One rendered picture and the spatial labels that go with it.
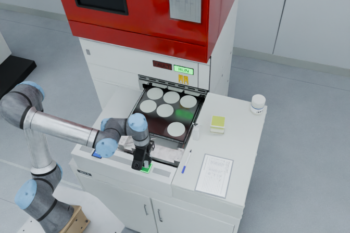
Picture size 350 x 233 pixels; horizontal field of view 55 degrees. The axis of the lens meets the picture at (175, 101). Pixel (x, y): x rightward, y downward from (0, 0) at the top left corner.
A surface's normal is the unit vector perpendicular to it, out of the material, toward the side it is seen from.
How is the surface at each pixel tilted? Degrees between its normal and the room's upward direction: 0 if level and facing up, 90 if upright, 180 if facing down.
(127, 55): 90
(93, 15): 90
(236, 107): 0
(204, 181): 0
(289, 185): 0
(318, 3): 90
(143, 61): 90
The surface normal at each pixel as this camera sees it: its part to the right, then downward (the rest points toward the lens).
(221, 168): -0.04, -0.65
